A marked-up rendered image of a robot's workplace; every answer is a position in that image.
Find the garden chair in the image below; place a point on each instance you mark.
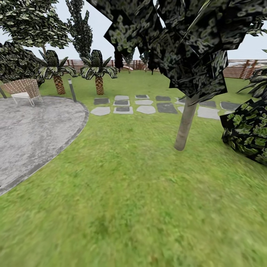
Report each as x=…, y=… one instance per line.
x=24, y=88

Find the bush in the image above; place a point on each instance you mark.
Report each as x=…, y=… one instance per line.
x=95, y=66
x=17, y=63
x=53, y=67
x=246, y=129
x=260, y=79

